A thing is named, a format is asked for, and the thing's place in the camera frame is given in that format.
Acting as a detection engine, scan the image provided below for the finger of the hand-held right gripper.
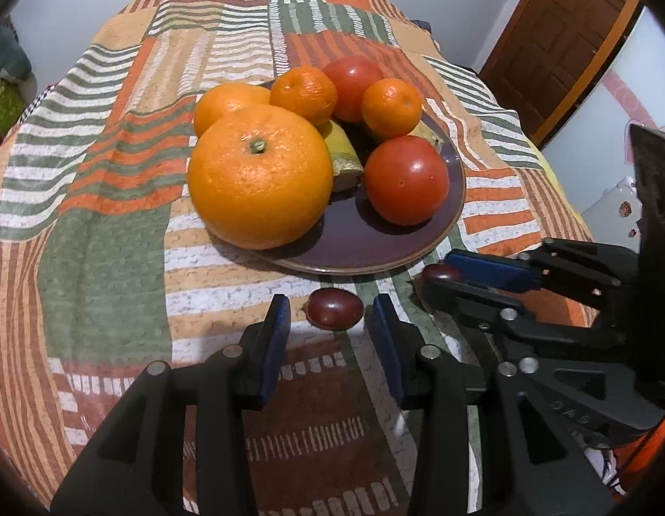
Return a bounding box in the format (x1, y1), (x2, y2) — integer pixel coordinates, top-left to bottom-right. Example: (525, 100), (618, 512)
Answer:
(447, 237), (642, 329)
(421, 276), (665, 431)

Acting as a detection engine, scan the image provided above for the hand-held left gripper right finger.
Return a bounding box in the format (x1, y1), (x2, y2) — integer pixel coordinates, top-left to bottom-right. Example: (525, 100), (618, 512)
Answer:
(372, 295), (618, 516)

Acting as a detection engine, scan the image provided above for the white heart-print sliding door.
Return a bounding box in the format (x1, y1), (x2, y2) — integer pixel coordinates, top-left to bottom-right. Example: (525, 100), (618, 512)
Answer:
(542, 5), (665, 237)

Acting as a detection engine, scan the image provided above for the brown wooden door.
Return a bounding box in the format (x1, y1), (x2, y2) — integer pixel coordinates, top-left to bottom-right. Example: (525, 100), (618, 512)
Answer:
(480, 0), (642, 146)

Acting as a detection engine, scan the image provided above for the small tangerine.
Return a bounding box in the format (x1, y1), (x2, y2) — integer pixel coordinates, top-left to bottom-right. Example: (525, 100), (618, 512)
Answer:
(269, 65), (338, 126)
(362, 78), (423, 139)

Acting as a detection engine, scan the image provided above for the striped patchwork blanket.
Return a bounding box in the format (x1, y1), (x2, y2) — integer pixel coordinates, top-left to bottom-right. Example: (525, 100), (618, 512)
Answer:
(0, 0), (602, 516)

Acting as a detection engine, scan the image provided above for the purple ceramic plate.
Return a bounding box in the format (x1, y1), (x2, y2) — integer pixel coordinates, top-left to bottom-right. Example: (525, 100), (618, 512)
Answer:
(257, 78), (467, 275)

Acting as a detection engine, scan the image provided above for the big red tomato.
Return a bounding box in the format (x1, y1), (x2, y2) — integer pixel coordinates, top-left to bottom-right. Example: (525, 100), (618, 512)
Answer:
(363, 135), (451, 227)

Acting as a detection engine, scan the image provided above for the large orange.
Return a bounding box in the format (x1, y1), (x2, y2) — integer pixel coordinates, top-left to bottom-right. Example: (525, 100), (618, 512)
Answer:
(193, 83), (272, 138)
(187, 104), (334, 251)

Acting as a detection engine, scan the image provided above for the grey long plush pillow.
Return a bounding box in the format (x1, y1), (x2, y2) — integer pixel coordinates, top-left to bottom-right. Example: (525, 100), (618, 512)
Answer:
(0, 21), (32, 81)

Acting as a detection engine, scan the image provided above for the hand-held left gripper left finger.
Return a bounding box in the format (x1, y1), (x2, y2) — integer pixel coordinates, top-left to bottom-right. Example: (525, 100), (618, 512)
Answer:
(50, 295), (291, 516)

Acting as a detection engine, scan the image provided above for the small red tomato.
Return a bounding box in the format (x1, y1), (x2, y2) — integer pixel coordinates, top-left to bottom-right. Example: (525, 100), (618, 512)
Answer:
(322, 56), (385, 123)

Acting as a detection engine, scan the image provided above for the green storage bag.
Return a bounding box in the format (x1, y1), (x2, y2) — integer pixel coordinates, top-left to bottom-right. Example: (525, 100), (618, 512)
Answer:
(0, 80), (24, 141)

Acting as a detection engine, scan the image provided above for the dark red jujube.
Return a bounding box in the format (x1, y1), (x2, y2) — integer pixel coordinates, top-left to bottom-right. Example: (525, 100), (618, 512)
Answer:
(421, 264), (465, 285)
(307, 289), (364, 330)

